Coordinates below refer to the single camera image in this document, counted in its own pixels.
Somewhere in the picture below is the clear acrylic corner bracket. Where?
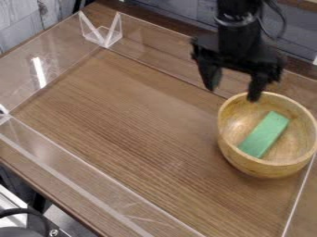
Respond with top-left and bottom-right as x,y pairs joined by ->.
77,12 -> 123,49

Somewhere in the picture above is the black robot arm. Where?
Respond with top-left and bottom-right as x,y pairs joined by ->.
191,0 -> 287,103

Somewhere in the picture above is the black cable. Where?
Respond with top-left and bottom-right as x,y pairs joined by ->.
0,206 -> 50,237

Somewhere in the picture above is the green rectangular block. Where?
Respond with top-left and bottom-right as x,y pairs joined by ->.
238,111 -> 290,158

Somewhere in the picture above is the clear acrylic tray wall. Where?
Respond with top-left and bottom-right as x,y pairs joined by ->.
0,10 -> 317,237

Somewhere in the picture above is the brown wooden bowl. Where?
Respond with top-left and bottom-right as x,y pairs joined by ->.
216,92 -> 317,179

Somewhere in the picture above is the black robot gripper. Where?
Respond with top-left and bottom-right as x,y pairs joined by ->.
191,16 -> 284,103

